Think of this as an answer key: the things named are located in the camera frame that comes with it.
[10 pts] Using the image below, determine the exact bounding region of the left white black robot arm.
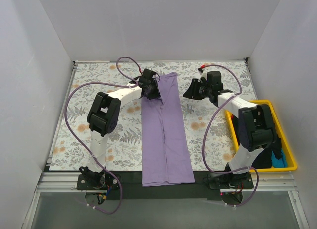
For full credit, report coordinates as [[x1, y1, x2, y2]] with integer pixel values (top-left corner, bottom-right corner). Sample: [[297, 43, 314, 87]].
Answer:
[[80, 69, 160, 189]]

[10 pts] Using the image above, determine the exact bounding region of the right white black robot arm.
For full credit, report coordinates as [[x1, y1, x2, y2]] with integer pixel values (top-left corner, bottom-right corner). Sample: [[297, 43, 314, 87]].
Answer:
[[183, 66, 277, 188]]

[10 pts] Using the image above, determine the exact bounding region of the yellow plastic bin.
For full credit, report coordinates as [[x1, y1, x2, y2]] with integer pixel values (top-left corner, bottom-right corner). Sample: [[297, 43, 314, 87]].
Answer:
[[224, 100, 297, 172]]

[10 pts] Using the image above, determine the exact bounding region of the teal t shirt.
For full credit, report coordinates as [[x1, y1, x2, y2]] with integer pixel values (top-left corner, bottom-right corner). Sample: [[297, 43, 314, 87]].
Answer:
[[271, 150, 288, 168]]

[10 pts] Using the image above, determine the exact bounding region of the black t shirt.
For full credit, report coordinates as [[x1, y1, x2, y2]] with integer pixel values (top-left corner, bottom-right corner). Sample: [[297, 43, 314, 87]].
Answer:
[[231, 115, 282, 169]]

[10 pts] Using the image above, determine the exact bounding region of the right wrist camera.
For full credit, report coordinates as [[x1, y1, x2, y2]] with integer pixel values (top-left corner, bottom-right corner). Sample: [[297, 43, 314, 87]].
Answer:
[[198, 65, 208, 85]]

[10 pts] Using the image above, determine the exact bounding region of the purple t shirt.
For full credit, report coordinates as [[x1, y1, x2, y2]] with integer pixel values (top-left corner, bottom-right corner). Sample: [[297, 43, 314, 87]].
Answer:
[[141, 72, 195, 187]]

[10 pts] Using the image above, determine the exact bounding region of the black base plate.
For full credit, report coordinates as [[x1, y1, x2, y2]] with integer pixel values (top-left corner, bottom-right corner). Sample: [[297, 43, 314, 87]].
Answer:
[[74, 171, 253, 201]]

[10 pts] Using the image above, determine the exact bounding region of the floral table mat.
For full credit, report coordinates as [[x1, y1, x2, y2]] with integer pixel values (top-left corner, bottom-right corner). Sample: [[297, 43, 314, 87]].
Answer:
[[49, 61, 256, 171]]

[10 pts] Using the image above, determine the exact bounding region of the aluminium frame rail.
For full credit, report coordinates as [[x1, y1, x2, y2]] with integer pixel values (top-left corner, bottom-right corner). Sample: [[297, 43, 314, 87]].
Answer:
[[21, 61, 78, 229]]

